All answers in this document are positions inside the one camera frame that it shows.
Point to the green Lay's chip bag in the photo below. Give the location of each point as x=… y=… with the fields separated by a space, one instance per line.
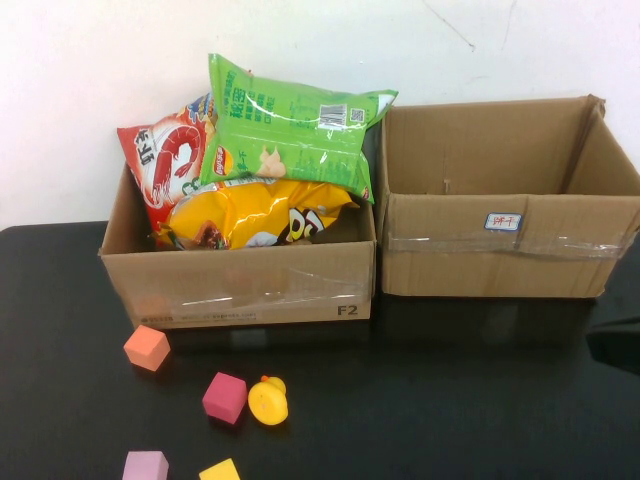
x=290 y=130

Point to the orange foam cube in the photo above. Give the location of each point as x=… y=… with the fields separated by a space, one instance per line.
x=146 y=349

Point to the light purple foam cube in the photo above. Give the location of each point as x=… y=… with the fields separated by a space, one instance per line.
x=145 y=467

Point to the magenta foam cube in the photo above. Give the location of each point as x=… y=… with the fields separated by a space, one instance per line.
x=224 y=396

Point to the yellow rubber duck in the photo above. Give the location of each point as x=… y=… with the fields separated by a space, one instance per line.
x=267 y=404

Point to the cardboard box marked F2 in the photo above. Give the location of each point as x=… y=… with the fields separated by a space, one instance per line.
x=225 y=285

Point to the white blue-edged label sticker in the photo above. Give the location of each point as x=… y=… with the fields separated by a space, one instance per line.
x=503 y=221

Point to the cardboard box with label sticker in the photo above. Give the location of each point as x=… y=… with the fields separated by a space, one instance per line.
x=450 y=150

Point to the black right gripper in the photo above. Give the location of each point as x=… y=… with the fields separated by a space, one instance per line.
x=617 y=347

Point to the yellow foam cube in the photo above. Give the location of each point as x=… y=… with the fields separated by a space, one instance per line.
x=220 y=471

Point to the red shrimp snack bag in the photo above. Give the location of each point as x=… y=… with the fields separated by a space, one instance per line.
x=160 y=160

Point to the yellow snack bag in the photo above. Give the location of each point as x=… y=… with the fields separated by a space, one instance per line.
x=250 y=215

